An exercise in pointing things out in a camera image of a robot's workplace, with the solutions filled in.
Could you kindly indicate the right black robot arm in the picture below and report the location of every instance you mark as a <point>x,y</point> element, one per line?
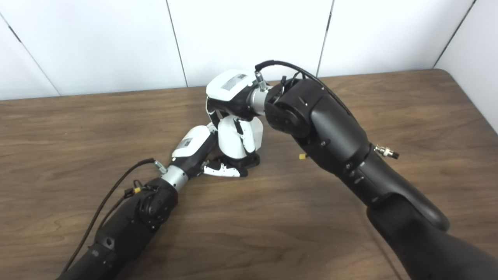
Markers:
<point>330,120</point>

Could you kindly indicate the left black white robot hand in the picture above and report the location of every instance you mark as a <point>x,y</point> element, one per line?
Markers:
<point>192,142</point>

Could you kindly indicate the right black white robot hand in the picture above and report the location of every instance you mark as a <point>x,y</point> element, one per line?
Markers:
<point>229,87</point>

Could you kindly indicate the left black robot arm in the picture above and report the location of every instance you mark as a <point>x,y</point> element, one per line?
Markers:
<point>132,221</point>

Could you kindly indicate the black plastic holder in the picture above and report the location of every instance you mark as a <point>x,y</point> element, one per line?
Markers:
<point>253,160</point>

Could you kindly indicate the round white plastic piece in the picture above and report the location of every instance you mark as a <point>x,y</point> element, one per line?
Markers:
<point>229,140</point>

